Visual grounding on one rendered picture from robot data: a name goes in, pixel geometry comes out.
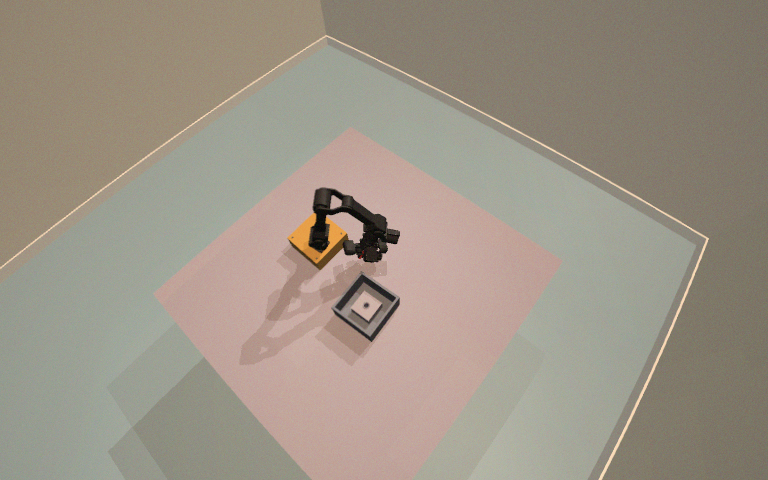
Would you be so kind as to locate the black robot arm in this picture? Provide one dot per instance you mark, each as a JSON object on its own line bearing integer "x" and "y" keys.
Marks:
{"x": 375, "y": 225}

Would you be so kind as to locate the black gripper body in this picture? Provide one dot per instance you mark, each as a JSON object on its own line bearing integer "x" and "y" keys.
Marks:
{"x": 350, "y": 248}

